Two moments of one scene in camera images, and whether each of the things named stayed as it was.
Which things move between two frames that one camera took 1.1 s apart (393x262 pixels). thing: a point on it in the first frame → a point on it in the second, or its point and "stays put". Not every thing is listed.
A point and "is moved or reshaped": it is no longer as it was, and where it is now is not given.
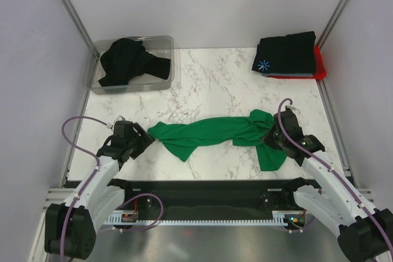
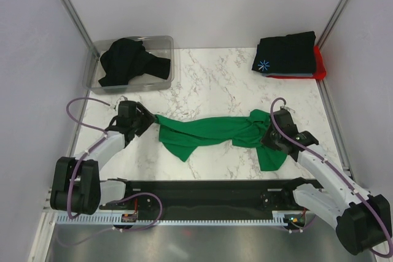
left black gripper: [144, 140] → [148, 119]
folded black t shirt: [294, 53] stays put
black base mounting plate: [189, 199] stays put
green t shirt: [243, 131] is moved or reshaped
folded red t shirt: [320, 70] stays put
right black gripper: [267, 138] stays put
